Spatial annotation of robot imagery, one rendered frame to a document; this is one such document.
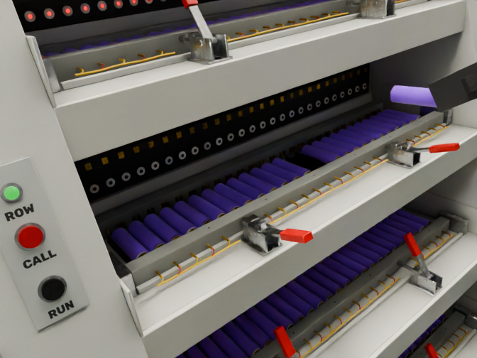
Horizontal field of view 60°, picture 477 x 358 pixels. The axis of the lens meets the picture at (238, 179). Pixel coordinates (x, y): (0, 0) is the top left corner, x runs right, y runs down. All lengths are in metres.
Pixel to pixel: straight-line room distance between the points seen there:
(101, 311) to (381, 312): 0.42
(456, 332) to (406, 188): 0.40
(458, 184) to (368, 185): 0.29
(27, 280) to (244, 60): 0.26
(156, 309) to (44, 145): 0.18
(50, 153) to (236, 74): 0.18
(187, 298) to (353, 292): 0.31
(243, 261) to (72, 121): 0.22
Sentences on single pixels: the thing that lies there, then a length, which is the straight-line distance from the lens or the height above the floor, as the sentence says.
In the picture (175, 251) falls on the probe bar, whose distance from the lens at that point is 0.43.
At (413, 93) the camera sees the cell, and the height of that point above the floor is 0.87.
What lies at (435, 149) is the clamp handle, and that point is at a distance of 0.60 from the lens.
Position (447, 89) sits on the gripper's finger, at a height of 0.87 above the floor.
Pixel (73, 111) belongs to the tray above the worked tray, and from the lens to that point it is 0.34.
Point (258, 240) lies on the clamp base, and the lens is 0.44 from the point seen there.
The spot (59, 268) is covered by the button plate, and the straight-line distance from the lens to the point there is 0.35.
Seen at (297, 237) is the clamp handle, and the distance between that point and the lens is 0.39.
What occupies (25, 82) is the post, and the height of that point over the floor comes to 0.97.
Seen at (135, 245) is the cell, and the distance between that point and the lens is 0.46.
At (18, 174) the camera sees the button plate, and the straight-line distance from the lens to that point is 0.33.
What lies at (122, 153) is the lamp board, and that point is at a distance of 0.52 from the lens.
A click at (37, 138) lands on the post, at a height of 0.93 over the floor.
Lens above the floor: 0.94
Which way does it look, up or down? 14 degrees down
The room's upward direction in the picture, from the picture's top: 16 degrees counter-clockwise
